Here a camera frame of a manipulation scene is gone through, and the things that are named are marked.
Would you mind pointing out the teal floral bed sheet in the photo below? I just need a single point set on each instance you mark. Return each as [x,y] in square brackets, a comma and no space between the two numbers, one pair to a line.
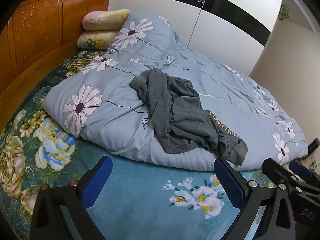
[140,180]

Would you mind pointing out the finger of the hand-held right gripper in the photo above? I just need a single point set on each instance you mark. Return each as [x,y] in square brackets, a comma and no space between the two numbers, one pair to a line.
[302,170]
[273,171]

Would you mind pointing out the yellow green floral pillow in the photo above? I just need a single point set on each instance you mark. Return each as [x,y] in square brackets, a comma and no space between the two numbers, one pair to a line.
[96,39]

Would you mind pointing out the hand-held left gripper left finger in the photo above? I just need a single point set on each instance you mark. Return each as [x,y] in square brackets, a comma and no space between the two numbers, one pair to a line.
[96,181]

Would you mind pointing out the white and black wardrobe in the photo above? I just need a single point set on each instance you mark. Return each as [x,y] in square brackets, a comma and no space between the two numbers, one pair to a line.
[225,22]

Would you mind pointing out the green hanging plant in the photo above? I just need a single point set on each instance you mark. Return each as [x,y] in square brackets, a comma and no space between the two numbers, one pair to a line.
[285,12]

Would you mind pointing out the wooden headboard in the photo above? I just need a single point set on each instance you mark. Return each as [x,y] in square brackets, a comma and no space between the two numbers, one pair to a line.
[37,35]

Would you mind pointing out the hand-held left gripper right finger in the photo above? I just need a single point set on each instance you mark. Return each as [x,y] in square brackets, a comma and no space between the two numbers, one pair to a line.
[230,181]

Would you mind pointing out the pink yellow floral pillow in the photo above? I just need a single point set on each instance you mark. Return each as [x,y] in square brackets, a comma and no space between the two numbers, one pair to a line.
[105,18]

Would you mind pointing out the grey t-shirt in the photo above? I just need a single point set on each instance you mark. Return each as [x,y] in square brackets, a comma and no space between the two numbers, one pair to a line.
[180,120]

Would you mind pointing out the dark object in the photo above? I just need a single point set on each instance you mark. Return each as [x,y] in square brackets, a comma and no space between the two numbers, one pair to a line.
[315,147]

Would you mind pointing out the light blue floral duvet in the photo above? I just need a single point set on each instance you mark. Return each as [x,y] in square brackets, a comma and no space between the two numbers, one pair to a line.
[112,120]

